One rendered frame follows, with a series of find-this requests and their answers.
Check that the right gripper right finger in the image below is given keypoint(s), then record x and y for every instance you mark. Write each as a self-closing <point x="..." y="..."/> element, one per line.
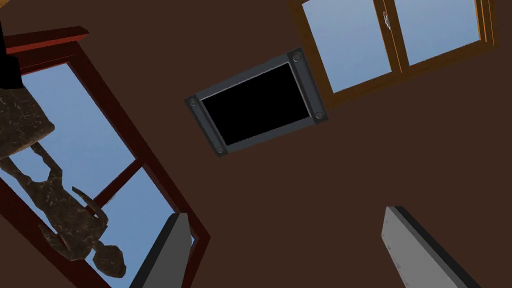
<point x="416" y="256"/>

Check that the dark red wooden window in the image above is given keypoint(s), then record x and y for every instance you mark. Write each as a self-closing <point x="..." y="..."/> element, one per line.
<point x="100" y="156"/>

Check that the grey framed black television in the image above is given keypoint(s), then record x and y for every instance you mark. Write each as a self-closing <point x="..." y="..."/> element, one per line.
<point x="256" y="104"/>

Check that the brown human figure statue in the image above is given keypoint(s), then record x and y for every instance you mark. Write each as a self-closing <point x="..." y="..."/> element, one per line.
<point x="52" y="188"/>

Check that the light brown wooden window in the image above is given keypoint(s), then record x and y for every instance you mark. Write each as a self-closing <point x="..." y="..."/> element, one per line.
<point x="394" y="44"/>

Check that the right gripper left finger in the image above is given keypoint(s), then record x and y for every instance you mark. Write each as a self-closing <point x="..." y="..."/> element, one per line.
<point x="164" y="260"/>

